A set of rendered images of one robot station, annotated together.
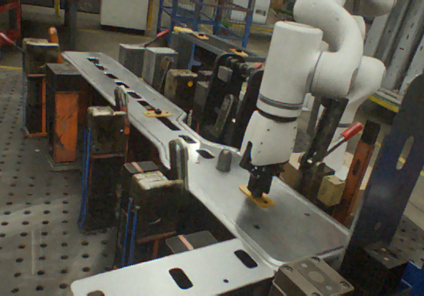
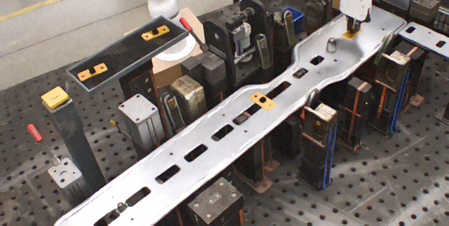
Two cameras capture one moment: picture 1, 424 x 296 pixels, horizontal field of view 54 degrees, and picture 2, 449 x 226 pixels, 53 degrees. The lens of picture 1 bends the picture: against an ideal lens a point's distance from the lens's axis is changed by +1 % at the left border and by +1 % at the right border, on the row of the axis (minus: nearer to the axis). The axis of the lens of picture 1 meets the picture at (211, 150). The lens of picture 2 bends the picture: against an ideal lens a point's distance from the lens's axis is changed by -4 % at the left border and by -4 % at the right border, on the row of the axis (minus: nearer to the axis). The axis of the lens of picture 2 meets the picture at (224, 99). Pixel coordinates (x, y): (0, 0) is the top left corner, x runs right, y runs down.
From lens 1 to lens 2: 1.83 m
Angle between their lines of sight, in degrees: 74
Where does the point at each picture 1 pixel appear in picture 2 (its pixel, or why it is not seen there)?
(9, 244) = (372, 215)
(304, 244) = (382, 15)
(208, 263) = (424, 39)
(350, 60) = not seen: outside the picture
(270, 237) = (387, 25)
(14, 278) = (396, 193)
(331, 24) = not seen: outside the picture
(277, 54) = not seen: outside the picture
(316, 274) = (425, 1)
